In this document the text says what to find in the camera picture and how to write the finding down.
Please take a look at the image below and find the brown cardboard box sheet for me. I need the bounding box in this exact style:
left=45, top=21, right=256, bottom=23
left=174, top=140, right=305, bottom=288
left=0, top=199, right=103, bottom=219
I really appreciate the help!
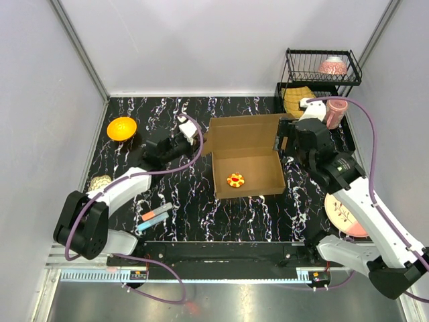
left=202, top=113, right=293, bottom=199

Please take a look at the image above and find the orange flower toy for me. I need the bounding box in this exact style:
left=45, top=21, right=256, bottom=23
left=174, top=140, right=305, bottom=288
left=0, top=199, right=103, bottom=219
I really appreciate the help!
left=227, top=172, right=245, bottom=188

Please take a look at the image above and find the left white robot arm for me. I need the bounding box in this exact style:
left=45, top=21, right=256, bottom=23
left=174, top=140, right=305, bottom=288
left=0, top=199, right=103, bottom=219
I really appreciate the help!
left=53, top=131, right=204, bottom=266

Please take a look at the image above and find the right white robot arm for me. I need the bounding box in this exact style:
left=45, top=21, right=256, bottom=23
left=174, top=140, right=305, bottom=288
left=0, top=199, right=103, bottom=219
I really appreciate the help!
left=275, top=117, right=428, bottom=299

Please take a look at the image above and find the yellow woven plate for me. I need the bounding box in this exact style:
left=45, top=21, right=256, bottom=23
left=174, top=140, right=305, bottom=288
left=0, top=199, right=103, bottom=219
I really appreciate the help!
left=281, top=87, right=316, bottom=119

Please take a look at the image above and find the pink mug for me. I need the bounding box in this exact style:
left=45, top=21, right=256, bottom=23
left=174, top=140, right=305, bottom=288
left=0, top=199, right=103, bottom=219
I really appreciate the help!
left=324, top=99, right=348, bottom=129

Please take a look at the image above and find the orange bowl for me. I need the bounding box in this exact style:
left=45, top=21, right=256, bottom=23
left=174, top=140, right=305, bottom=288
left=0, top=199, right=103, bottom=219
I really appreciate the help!
left=107, top=117, right=137, bottom=142

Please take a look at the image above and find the small floral patterned bowl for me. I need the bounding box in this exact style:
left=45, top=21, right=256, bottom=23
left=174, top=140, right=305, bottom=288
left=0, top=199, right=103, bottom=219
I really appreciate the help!
left=88, top=174, right=112, bottom=192

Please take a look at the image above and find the blue marker pen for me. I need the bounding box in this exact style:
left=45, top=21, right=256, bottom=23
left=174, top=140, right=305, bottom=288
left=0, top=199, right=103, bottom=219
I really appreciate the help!
left=136, top=212, right=169, bottom=231

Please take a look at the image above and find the pink round plate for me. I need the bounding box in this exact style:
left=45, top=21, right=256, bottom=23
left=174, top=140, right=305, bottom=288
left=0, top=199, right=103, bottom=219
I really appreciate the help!
left=324, top=194, right=369, bottom=238

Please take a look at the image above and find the pink patterned bowl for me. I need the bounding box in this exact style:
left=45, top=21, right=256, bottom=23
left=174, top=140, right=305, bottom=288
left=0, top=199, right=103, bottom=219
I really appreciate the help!
left=318, top=56, right=348, bottom=75

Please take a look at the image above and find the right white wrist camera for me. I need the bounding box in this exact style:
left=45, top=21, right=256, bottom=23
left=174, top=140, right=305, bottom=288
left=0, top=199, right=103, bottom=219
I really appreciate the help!
left=299, top=98, right=326, bottom=121

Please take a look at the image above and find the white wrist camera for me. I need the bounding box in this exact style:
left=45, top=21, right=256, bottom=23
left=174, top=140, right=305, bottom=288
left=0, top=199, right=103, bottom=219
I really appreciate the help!
left=178, top=116, right=200, bottom=146
left=299, top=98, right=326, bottom=121

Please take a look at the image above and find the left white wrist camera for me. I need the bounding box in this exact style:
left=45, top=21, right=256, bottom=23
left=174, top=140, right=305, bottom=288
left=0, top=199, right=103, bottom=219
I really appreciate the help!
left=178, top=116, right=200, bottom=146

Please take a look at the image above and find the black wire dish rack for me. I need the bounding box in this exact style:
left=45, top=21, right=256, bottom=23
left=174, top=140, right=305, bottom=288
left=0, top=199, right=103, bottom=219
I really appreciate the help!
left=274, top=48, right=362, bottom=113

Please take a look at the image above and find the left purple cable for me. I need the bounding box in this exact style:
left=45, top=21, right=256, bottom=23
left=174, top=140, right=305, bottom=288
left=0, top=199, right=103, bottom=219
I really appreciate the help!
left=65, top=113, right=204, bottom=305

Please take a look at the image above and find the purple cable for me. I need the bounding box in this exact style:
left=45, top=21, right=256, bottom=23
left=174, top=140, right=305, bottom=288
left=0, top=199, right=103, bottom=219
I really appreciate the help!
left=65, top=113, right=204, bottom=305
left=301, top=97, right=429, bottom=303

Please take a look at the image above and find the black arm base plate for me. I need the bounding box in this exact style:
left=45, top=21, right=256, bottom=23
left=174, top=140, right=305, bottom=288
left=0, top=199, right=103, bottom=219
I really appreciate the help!
left=106, top=240, right=331, bottom=281

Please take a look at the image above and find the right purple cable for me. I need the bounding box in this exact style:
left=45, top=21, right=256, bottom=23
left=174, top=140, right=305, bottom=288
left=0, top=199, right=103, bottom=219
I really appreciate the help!
left=301, top=97, right=429, bottom=303

